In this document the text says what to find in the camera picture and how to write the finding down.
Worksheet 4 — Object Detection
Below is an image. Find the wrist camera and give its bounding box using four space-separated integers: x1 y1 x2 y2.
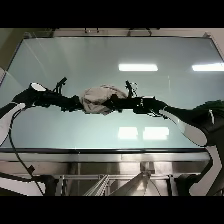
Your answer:
124 80 138 99
52 76 68 94

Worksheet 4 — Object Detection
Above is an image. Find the black cable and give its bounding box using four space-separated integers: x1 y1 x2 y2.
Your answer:
8 108 46 197

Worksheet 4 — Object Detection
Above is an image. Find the beige garment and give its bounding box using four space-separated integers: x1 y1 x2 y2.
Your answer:
79 84 128 116

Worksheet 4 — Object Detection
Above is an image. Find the silver frame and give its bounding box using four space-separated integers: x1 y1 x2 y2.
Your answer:
0 152 214 197

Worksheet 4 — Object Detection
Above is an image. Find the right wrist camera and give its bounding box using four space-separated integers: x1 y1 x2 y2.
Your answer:
124 80 138 99

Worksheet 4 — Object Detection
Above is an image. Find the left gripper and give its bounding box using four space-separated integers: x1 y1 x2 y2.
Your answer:
60 95 84 112

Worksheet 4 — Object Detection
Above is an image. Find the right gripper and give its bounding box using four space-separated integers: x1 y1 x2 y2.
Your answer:
103 94 137 112

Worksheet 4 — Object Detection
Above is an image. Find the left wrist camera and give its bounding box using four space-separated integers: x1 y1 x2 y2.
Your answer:
52 76 68 94

